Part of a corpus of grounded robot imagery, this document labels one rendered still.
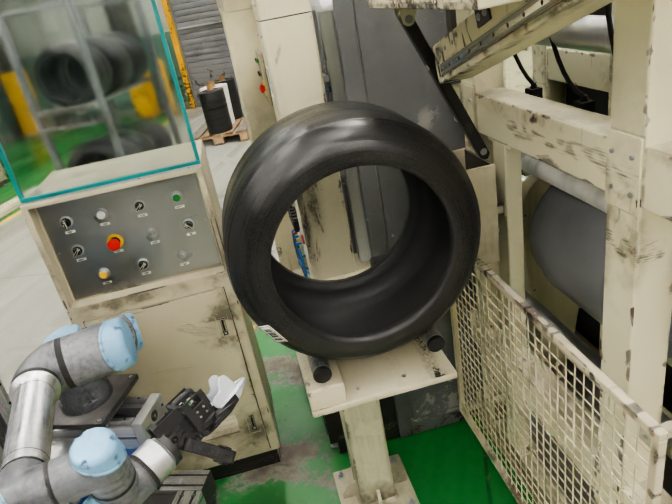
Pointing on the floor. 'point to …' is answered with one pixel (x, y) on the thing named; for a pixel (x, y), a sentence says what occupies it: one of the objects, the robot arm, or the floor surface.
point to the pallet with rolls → (221, 112)
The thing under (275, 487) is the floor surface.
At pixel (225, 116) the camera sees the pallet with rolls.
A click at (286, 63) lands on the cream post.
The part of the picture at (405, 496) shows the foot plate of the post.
